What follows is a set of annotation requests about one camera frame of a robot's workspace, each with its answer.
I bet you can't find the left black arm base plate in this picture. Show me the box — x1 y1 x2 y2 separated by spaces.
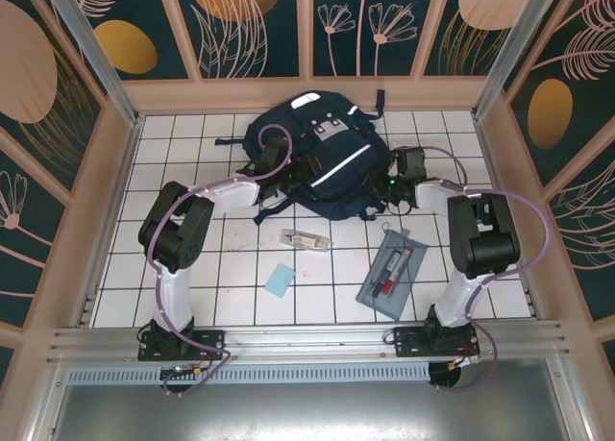
137 329 227 363

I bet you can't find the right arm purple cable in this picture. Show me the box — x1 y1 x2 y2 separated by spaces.
422 145 552 394

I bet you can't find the grey metal sheet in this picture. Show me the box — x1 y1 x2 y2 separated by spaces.
45 361 597 441

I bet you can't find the aluminium corner post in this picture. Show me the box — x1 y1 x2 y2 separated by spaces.
40 0 146 125
472 0 550 121

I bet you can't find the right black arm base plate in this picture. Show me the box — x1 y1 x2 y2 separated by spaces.
392 325 481 360

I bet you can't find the white marker black cap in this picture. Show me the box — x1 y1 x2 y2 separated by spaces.
370 250 403 299

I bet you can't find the grey slotted cable duct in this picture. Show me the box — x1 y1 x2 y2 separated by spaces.
65 362 432 385

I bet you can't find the light blue sticky note pad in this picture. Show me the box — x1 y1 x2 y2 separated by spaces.
264 262 297 299

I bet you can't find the aluminium mounting rail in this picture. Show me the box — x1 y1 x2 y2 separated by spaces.
47 319 573 364

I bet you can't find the white marker red cap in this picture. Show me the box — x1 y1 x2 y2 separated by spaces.
381 247 413 297

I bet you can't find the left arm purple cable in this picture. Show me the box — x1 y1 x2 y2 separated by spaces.
146 122 295 399

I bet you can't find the grey mesh pencil pouch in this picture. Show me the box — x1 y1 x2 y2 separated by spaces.
356 222 429 322

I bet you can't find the small green circuit board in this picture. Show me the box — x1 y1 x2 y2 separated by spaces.
160 363 204 380

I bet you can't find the clear plastic stationery case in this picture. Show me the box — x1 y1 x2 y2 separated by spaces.
279 228 333 255

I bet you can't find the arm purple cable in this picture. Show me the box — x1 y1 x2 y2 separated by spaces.
422 145 552 394
146 122 295 399

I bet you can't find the navy blue backpack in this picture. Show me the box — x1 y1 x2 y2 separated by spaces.
214 88 391 227

